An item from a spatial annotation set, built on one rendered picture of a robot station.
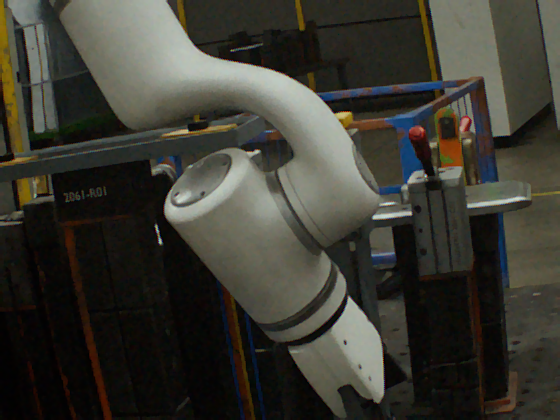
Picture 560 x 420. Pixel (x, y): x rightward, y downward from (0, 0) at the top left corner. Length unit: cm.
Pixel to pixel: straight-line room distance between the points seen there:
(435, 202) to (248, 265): 49
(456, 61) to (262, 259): 847
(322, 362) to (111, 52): 32
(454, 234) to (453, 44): 800
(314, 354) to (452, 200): 45
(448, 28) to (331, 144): 846
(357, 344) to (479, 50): 835
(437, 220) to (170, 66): 54
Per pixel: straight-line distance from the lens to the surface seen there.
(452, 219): 145
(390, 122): 338
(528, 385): 175
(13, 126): 537
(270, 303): 101
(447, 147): 177
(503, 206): 156
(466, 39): 940
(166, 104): 100
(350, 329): 107
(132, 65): 100
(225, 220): 97
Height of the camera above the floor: 128
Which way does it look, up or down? 9 degrees down
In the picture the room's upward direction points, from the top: 9 degrees counter-clockwise
